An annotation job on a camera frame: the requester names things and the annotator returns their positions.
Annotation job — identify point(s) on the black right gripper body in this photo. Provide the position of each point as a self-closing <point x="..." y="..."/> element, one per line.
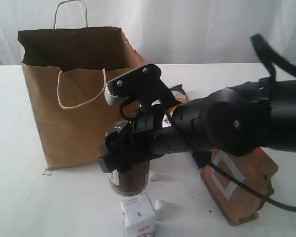
<point x="185" y="129"/>

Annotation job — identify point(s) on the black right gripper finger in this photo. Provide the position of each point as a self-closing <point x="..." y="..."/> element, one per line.
<point x="120" y="154"/>

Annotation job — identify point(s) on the dark jar with pull-tab lid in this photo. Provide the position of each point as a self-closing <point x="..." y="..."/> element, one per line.
<point x="133" y="181"/>

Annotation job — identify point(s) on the spaghetti packet orange and blue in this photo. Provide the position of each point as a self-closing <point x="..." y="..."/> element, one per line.
<point x="202" y="157"/>

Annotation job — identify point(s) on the brown paper shopping bag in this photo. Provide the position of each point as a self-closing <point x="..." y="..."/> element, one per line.
<point x="65" y="71"/>

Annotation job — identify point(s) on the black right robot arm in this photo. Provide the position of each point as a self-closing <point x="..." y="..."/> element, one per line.
<point x="235" y="120"/>

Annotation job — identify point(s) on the white crumpled lump near jar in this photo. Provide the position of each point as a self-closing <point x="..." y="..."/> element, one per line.
<point x="152" y="177"/>

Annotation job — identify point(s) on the white crumpled lump near bottle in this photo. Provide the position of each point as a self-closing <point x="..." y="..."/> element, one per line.
<point x="160" y="205"/>

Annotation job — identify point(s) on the torn white paper scrap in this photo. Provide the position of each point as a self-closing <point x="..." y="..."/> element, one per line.
<point x="47" y="172"/>

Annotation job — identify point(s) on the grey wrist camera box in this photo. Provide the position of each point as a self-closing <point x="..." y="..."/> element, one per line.
<point x="142" y="84"/>

